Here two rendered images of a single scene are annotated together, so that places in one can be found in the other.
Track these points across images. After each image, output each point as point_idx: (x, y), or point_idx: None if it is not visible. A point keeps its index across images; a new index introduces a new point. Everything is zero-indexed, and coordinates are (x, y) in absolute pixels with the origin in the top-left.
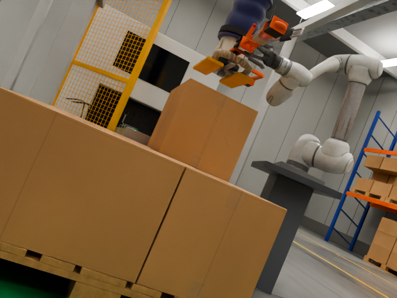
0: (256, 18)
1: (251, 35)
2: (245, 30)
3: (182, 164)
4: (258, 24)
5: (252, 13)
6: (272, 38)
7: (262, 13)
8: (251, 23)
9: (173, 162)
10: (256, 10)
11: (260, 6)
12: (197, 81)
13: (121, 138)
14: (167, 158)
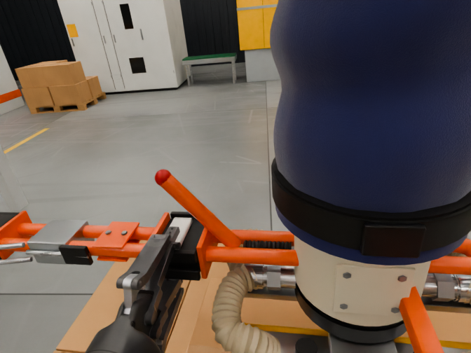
0: (289, 90)
1: (112, 223)
2: (273, 165)
3: (63, 347)
4: (311, 113)
5: (279, 75)
6: (28, 252)
7: (284, 44)
8: (275, 131)
9: (62, 338)
10: (271, 50)
11: (283, 2)
12: (207, 288)
13: (105, 300)
14: (66, 332)
